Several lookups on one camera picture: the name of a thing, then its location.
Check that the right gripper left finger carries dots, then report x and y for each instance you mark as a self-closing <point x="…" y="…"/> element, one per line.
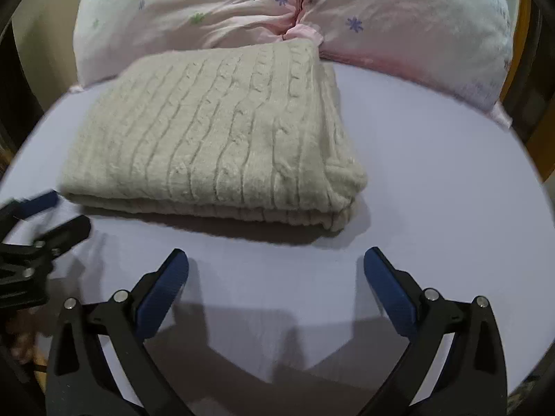
<point x="79" y="380"/>

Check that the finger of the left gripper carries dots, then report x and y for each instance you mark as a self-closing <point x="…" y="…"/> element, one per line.
<point x="18" y="210"/>
<point x="26" y="268"/>

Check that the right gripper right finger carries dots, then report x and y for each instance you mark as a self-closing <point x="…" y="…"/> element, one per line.
<point x="454" y="362"/>

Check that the cream cable-knit sweater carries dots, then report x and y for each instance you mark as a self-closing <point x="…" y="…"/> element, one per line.
<point x="251" y="133"/>

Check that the pink floral pillow with tree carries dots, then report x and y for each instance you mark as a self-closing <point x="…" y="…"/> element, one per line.
<point x="109" y="35"/>

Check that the pink floral pillow with stars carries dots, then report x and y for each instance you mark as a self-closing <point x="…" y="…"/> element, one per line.
<point x="463" y="48"/>

